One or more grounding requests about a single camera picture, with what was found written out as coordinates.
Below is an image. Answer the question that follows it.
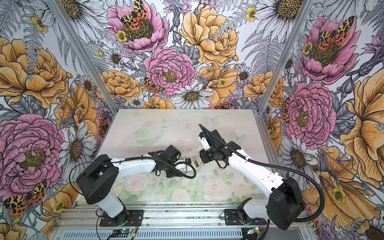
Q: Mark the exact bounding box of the white remote control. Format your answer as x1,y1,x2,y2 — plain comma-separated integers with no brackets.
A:
176,159,201,172

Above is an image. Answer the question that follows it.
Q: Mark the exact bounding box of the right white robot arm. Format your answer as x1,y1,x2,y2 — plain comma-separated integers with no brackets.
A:
199,129,305,230

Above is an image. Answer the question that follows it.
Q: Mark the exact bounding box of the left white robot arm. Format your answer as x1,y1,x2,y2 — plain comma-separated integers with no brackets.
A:
76,145,181,218

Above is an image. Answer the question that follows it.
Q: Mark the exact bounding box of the green circuit board right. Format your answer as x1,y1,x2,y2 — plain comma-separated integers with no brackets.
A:
247,227,260,235

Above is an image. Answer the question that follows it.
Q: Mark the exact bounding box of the green circuit board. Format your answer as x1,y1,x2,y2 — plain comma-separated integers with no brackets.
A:
113,229,136,238
247,227,260,235

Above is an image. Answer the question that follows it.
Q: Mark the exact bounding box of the green circuit board left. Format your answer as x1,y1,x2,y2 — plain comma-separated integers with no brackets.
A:
113,229,136,238

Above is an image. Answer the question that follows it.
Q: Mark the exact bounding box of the black corrugated right cable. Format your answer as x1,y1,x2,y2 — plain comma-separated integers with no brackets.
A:
198,123,326,223

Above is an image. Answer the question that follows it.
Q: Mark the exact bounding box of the aluminium front rail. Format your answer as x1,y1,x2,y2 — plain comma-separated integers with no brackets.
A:
53,201,313,230

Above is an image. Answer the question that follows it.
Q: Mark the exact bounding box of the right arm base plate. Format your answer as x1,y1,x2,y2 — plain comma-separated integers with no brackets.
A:
221,209,267,227

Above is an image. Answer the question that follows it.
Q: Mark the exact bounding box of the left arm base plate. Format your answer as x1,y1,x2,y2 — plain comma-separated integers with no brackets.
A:
100,210,144,227

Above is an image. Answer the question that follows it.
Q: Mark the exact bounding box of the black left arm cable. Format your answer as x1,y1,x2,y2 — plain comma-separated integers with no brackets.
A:
68,155,197,196

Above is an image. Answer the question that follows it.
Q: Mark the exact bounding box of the aluminium corner post right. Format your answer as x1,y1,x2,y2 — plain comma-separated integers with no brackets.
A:
258,1,314,115

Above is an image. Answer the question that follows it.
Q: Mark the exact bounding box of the aluminium corner post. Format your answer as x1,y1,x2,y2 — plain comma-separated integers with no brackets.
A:
47,1,119,116
258,1,314,115

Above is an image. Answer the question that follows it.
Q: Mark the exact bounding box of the aluminium corner post left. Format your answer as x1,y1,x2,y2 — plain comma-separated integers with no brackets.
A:
47,1,119,116

